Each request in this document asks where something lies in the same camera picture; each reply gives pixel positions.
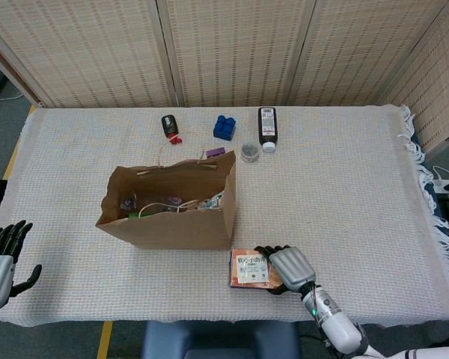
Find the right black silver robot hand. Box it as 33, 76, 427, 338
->
253, 245, 317, 296

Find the orange cookie box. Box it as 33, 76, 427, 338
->
230, 248, 285, 290

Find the silver snack packet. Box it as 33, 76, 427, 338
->
196, 192, 225, 210

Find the clear plastic water bottle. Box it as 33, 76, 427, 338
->
119, 194, 184, 214

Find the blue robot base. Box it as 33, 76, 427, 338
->
141, 320, 300, 359

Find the brown paper bag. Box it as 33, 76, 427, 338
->
95, 130, 237, 251

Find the dark brown bottle white cap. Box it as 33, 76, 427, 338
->
257, 107, 278, 153

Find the small black bottle red cap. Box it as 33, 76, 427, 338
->
161, 114, 184, 147

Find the white woven tablecloth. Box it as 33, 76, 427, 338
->
0, 103, 449, 329

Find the small round clip jar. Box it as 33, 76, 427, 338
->
240, 141, 261, 164

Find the blue toy block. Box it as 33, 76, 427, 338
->
213, 114, 236, 142

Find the white power strip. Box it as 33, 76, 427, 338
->
432, 166, 449, 194

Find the woven folding screen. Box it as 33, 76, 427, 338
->
0, 0, 449, 154

